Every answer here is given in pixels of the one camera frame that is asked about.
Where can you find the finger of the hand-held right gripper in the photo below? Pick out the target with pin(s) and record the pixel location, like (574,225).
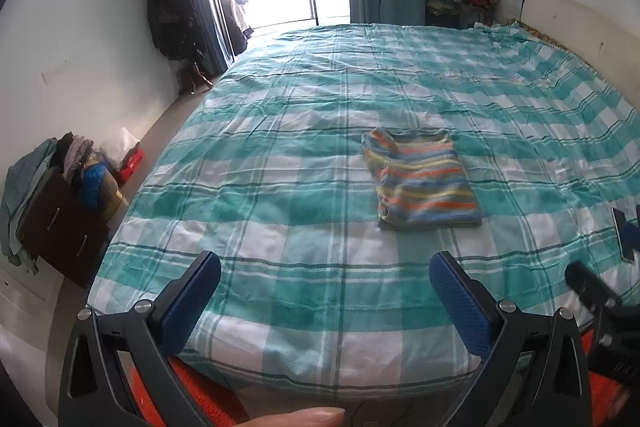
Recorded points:
(590,284)
(629,234)

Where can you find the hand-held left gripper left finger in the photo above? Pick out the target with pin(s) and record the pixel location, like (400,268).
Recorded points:
(192,297)

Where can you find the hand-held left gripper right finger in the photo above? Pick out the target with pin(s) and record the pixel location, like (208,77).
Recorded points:
(460,302)

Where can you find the striped knit small garment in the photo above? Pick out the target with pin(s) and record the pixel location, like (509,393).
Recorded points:
(425,179)

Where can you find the clothes hanging by door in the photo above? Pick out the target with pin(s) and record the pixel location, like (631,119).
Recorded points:
(235,17)

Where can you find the person's left hand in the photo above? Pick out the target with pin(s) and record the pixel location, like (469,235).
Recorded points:
(300,418)

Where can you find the dark wooden cabinet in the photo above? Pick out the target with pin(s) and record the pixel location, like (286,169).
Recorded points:
(62,232)

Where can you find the red box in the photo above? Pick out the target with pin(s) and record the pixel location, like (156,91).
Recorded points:
(131,164)

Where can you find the blue bag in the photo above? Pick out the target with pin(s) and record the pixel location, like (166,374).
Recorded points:
(95,184)

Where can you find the white plastic bag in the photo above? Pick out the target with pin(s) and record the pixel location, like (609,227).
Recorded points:
(119,147)

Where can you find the bed with teal checkered sheet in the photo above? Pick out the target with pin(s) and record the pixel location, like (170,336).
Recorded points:
(300,157)

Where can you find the teal draped cloth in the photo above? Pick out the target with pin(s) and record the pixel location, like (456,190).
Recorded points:
(22,202)

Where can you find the cream headboard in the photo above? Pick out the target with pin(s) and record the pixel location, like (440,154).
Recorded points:
(570,27)

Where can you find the hanging dark coats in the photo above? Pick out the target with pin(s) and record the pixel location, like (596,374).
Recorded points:
(172,7)

